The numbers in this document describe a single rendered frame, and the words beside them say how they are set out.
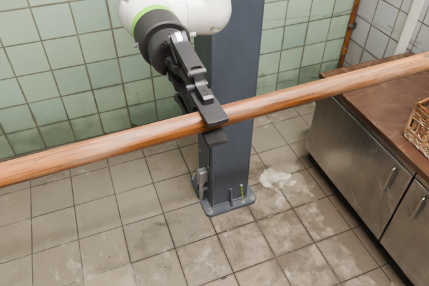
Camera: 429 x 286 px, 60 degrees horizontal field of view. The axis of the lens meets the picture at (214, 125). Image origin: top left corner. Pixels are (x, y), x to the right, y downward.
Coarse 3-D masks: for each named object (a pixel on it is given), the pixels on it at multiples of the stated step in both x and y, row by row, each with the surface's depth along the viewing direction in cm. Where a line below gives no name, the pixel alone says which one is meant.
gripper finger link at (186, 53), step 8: (184, 32) 57; (176, 40) 56; (184, 40) 56; (176, 48) 55; (184, 48) 55; (192, 48) 55; (184, 56) 54; (192, 56) 54; (184, 64) 53; (192, 64) 53; (200, 64) 53; (192, 72) 52; (200, 72) 52
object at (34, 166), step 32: (384, 64) 60; (416, 64) 61; (256, 96) 54; (288, 96) 54; (320, 96) 56; (160, 128) 49; (192, 128) 50; (32, 160) 44; (64, 160) 45; (96, 160) 47
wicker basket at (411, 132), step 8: (416, 104) 128; (424, 104) 130; (416, 112) 130; (424, 112) 126; (408, 120) 134; (416, 120) 130; (424, 120) 127; (408, 128) 135; (416, 128) 139; (424, 128) 128; (408, 136) 136; (416, 136) 132; (424, 136) 137; (416, 144) 133; (424, 144) 130; (424, 152) 130
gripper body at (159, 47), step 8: (160, 32) 63; (168, 32) 62; (152, 40) 63; (160, 40) 61; (168, 40) 61; (152, 48) 62; (160, 48) 61; (168, 48) 60; (152, 56) 62; (160, 56) 62; (168, 56) 62; (176, 56) 59; (152, 64) 63; (160, 64) 63; (160, 72) 64; (176, 80) 61
